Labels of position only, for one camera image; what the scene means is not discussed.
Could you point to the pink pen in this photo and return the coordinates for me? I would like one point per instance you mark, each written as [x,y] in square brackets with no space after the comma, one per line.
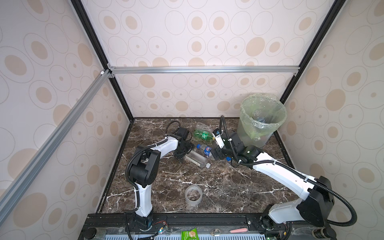
[238,231]

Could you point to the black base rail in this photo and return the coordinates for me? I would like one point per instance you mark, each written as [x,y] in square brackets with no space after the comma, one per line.
[209,227]

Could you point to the mesh bin with green liner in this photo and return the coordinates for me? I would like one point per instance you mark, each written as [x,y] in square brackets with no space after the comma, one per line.
[260,116]

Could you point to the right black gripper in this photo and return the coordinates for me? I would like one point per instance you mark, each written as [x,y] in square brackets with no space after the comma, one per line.
[218,151]

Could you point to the green snack packet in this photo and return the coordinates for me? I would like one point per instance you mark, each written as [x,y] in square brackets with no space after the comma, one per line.
[190,235]

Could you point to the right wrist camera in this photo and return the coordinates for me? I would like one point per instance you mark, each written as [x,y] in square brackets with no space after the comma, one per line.
[217,134]

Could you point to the green Sprite bottle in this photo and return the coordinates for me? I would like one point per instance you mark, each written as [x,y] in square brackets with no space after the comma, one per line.
[203,135]

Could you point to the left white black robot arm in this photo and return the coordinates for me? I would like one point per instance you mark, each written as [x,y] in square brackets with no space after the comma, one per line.
[143,167]

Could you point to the left aluminium rail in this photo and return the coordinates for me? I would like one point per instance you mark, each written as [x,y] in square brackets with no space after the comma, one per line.
[23,181]

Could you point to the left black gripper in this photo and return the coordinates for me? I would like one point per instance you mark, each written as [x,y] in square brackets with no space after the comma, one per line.
[189,146]

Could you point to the back aluminium rail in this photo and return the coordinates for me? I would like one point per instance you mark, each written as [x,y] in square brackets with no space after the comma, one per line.
[207,70]

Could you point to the square clear frosted bottle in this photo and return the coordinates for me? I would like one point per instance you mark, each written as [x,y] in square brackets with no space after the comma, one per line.
[197,159]

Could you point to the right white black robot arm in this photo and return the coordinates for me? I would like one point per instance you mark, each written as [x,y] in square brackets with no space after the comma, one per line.
[315,195]

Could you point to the clear tape roll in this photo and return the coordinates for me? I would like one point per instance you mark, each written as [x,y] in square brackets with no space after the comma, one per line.
[193,195]

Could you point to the aluminium rail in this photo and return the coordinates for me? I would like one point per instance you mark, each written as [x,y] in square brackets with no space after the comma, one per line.
[23,181]
[207,70]

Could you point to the Pepsi bottle blue cap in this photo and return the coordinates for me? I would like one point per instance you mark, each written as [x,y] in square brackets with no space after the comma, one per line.
[204,150]

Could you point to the clear crushed bottle white cap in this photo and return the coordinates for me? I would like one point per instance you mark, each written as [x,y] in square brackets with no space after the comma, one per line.
[204,127]

